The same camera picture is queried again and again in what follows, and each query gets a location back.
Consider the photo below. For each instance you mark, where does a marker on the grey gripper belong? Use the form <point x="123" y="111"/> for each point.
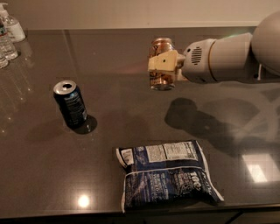
<point x="196" y="62"/>

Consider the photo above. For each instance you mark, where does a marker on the orange soda can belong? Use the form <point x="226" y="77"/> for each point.
<point x="161" y="65"/>

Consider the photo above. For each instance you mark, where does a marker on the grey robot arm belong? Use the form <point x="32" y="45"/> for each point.
<point x="247" y="58"/>

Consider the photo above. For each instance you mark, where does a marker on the dark blue soda can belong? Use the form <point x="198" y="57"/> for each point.
<point x="68" y="96"/>

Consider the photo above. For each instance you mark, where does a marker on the blue chip bag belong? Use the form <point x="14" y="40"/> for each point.
<point x="157" y="174"/>

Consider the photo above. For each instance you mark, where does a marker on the clear plastic water bottle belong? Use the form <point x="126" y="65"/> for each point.
<point x="6" y="46"/>

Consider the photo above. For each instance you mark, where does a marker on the white pump sanitizer bottle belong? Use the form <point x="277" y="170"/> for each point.
<point x="12" y="25"/>

